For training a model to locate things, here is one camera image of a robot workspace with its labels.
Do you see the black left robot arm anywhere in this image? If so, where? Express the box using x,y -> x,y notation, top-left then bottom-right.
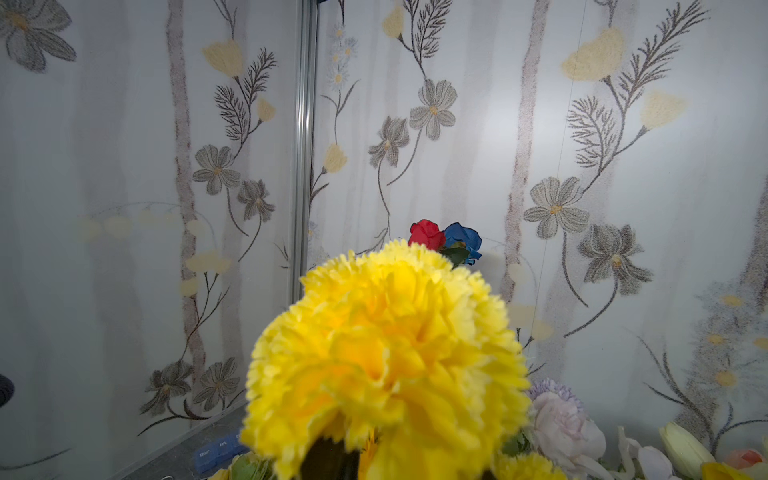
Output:
0,375 -> 15,407

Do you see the red rose bouquet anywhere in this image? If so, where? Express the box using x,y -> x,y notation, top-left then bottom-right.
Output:
408,219 -> 482,266

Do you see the yellow marigold bouquet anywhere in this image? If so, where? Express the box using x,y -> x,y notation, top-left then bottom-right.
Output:
491,377 -> 616,480

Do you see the blue pill organizer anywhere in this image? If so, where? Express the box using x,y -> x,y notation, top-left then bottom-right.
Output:
193,433 -> 249,475

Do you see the mixed tulip sunflower bouquet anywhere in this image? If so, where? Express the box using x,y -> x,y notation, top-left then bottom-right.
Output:
611,422 -> 767,480

